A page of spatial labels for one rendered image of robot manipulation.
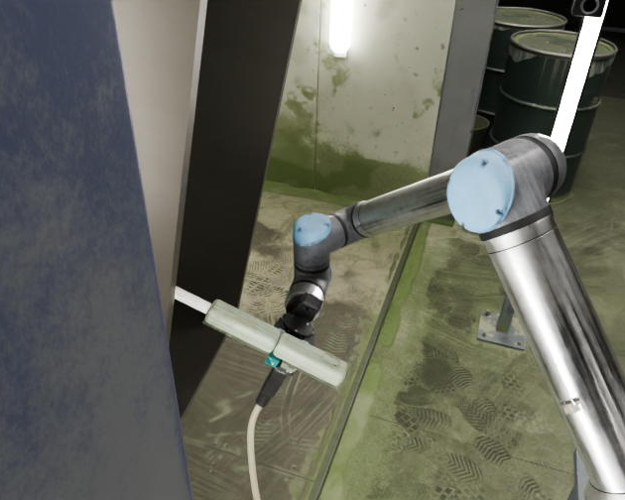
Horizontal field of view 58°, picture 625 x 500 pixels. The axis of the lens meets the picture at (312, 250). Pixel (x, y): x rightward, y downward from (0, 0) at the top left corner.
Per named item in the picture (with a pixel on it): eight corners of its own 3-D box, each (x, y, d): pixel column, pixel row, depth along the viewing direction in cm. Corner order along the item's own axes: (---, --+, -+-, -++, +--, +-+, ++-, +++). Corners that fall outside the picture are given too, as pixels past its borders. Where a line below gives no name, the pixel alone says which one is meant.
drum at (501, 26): (540, 135, 433) (572, 12, 383) (526, 164, 391) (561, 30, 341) (464, 120, 455) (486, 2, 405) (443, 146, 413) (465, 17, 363)
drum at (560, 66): (473, 160, 395) (501, 26, 345) (559, 165, 392) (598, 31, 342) (488, 200, 347) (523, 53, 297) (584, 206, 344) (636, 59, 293)
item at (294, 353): (312, 417, 130) (354, 357, 117) (307, 434, 126) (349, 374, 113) (120, 322, 129) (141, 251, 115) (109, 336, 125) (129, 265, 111)
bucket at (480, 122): (478, 172, 379) (487, 132, 363) (436, 165, 386) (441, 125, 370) (483, 154, 403) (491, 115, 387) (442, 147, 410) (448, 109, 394)
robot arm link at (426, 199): (582, 110, 95) (350, 199, 152) (541, 127, 88) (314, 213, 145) (606, 175, 95) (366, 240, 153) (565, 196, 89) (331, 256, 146)
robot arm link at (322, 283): (298, 249, 147) (299, 280, 153) (287, 277, 137) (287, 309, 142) (333, 253, 146) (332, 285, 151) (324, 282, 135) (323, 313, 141)
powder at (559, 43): (504, 32, 345) (504, 30, 344) (594, 37, 342) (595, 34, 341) (524, 57, 300) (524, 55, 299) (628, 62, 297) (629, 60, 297)
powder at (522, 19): (568, 17, 384) (569, 15, 384) (557, 34, 345) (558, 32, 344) (489, 7, 404) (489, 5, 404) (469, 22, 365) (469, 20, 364)
